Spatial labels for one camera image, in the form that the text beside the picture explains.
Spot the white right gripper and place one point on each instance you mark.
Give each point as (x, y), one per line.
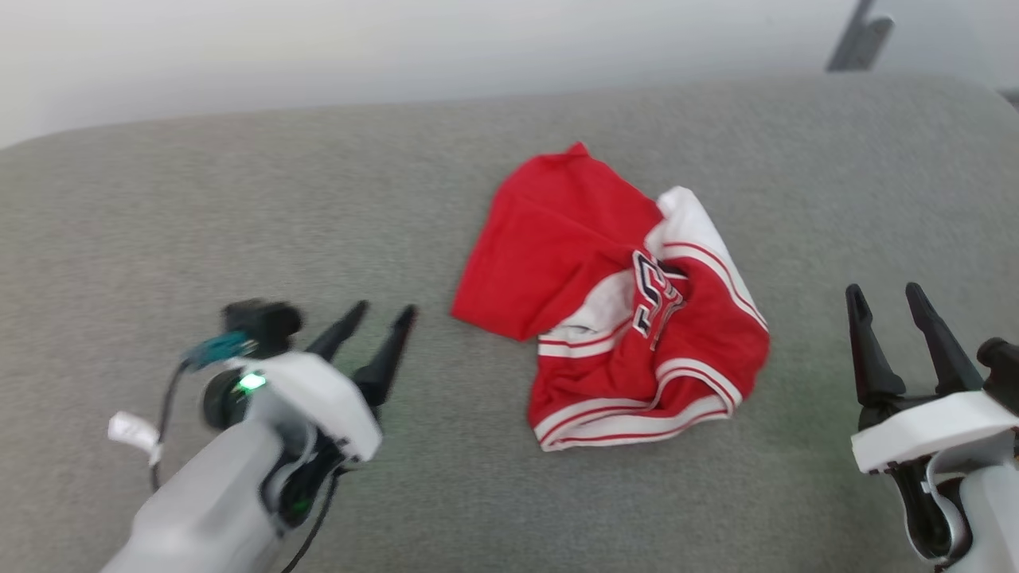
(931, 434)

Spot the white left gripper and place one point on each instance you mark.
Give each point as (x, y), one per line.
(326, 398)

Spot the red and white garment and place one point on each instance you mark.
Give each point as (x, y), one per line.
(557, 247)

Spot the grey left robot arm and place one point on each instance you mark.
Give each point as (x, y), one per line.
(207, 501)

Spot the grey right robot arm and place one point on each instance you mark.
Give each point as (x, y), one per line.
(991, 509)

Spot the dark grey metal stand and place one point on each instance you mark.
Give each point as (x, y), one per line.
(860, 40)

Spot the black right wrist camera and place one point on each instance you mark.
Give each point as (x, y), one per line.
(1003, 370)

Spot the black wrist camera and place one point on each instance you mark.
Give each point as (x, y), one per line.
(1003, 370)
(263, 322)

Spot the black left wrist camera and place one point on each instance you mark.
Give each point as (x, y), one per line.
(263, 322)

